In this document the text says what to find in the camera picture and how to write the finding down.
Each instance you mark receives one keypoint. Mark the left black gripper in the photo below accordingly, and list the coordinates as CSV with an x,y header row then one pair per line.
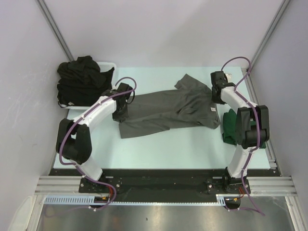
x,y
121,117

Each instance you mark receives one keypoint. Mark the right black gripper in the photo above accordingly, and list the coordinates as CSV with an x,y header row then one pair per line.
x,y
217,100

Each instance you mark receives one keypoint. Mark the grey t shirt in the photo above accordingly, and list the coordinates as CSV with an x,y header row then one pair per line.
x,y
188,105

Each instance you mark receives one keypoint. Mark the white plastic basket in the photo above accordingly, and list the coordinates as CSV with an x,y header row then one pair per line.
x,y
104,67

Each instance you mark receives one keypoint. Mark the black t shirts pile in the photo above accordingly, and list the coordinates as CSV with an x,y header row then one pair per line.
x,y
82,82

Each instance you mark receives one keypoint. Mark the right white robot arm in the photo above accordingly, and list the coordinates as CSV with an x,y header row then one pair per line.
x,y
234,179

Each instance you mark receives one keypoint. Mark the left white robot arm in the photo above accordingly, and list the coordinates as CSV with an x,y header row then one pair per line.
x,y
74,144

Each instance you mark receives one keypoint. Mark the green folded t shirt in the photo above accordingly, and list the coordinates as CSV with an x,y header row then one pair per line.
x,y
228,127

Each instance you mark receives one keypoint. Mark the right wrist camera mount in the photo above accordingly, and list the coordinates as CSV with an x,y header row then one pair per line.
x,y
228,77

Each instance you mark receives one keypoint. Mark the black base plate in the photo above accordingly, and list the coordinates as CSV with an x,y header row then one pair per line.
x,y
164,185

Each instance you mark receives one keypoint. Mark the light blue cable duct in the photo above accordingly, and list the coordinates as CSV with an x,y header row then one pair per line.
x,y
95,200

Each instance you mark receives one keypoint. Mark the aluminium frame rail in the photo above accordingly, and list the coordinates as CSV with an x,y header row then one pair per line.
x,y
259,186

